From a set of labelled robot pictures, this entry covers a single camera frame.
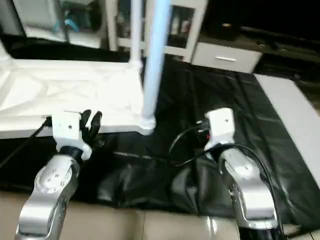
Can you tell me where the white plastic table top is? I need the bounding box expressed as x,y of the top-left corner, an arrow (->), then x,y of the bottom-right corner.
0,59 -> 158,140

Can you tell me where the black table mat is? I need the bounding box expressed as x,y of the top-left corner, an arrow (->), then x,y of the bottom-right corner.
0,37 -> 320,231

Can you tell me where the white drawer unit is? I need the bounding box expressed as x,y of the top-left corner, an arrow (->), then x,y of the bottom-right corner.
191,42 -> 264,74

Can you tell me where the white glass door cabinet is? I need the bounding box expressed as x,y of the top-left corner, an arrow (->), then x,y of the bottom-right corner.
102,0 -> 209,62

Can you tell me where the black case with yellow label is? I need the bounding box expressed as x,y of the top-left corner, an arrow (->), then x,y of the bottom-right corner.
214,19 -> 242,42

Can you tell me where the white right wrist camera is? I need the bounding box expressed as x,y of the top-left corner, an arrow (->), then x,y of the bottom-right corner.
203,107 -> 237,152

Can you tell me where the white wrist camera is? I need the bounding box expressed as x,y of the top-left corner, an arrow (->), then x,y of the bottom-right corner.
49,111 -> 94,162
203,107 -> 237,152

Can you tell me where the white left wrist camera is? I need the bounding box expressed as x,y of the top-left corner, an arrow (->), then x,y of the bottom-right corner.
49,111 -> 94,162

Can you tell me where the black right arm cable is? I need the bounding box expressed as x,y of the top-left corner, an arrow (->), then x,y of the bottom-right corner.
167,124 -> 282,222

